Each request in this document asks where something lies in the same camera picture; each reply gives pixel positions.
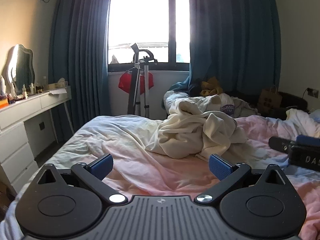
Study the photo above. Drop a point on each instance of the cream white garment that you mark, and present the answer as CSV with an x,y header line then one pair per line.
x,y
190,132

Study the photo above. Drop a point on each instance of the wavy frame mirror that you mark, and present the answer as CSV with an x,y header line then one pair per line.
x,y
22,67

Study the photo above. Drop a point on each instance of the pastel pillow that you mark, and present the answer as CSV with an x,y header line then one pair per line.
x,y
300,117

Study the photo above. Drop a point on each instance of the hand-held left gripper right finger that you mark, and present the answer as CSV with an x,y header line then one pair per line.
x,y
220,167

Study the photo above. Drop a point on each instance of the orange box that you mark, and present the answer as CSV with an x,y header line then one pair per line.
x,y
3,104

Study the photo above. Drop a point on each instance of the light blue duvet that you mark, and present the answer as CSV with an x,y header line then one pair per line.
x,y
172,97

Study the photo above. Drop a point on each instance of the red cloth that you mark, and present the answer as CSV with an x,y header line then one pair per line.
x,y
124,83

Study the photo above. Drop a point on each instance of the window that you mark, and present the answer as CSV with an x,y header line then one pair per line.
x,y
140,17

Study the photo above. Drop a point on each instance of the dark cloth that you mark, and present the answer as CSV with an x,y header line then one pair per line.
x,y
195,88

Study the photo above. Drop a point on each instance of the wall outlet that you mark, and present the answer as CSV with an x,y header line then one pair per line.
x,y
313,92

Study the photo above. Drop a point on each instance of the white bottle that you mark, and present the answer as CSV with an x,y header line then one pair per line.
x,y
2,85

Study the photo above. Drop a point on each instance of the garment steamer stand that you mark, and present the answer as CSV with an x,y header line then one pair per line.
x,y
146,92

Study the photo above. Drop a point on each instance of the white garment with purple print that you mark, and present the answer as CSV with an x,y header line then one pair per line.
x,y
240,106

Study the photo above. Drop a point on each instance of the tissue box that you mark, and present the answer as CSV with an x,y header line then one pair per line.
x,y
58,83

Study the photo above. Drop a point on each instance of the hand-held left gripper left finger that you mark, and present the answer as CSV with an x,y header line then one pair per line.
x,y
101,167

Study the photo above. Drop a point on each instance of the brown paper bag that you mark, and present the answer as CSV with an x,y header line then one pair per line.
x,y
270,98

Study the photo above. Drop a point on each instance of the yellow cloth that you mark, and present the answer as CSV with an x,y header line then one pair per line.
x,y
212,86

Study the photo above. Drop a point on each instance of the white dresser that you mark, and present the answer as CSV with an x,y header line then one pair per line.
x,y
15,140

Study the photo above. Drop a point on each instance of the blue curtain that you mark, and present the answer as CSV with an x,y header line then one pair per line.
x,y
232,42
80,55

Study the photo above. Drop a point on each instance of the small cosmetic bottle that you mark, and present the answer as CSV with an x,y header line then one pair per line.
x,y
32,88
24,91
13,90

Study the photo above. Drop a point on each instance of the black low wall socket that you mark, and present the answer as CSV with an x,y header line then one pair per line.
x,y
41,125

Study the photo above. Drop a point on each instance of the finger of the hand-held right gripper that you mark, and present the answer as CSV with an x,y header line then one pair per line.
x,y
308,140
278,143

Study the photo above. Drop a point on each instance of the white paper sheet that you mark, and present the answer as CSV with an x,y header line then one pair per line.
x,y
57,91

